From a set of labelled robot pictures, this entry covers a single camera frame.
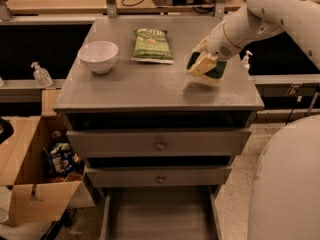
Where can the grey top drawer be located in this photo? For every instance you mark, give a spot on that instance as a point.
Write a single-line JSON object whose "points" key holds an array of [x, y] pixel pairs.
{"points": [[158, 143]]}

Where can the snack packet in box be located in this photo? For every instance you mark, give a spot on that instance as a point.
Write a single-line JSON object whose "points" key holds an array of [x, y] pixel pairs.
{"points": [[55, 154]]}

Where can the green chip bag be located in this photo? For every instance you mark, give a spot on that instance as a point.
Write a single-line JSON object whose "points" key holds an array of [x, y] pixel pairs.
{"points": [[151, 45]]}

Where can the black tripod stand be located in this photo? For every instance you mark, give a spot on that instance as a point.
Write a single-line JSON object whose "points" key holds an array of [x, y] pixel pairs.
{"points": [[313, 101]]}

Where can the green yellow sponge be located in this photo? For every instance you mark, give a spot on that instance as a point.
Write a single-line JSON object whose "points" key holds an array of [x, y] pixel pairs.
{"points": [[215, 74]]}

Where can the clear sanitizer pump bottle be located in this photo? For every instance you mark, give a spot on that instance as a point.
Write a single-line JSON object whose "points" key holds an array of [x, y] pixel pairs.
{"points": [[41, 75]]}

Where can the grey middle drawer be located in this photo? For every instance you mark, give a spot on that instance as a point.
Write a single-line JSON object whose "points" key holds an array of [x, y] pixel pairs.
{"points": [[157, 176]]}

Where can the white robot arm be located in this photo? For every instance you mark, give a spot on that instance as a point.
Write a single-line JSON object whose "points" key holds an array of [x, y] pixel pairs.
{"points": [[285, 195]]}

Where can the white bowl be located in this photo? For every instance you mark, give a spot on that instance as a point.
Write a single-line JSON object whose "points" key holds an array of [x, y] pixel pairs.
{"points": [[99, 56]]}

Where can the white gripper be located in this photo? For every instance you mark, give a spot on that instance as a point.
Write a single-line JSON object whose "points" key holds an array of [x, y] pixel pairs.
{"points": [[219, 45]]}

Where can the white pump bottle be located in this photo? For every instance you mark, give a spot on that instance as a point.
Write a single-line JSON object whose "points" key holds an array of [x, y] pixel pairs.
{"points": [[246, 59]]}

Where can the grey drawer cabinet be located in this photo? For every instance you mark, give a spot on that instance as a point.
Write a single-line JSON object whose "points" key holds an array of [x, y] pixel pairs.
{"points": [[147, 96]]}

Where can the grey drawer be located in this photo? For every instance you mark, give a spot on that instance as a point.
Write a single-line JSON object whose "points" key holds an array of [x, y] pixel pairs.
{"points": [[160, 213], [158, 143], [157, 176]]}

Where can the blue soda can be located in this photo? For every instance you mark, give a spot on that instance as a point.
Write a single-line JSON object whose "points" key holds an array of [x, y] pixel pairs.
{"points": [[68, 162]]}

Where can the grey bottom drawer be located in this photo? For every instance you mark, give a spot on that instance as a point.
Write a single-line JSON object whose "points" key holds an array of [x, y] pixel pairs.
{"points": [[160, 213]]}

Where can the brown cardboard box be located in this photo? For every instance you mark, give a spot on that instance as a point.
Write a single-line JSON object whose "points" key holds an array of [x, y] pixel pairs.
{"points": [[28, 193]]}

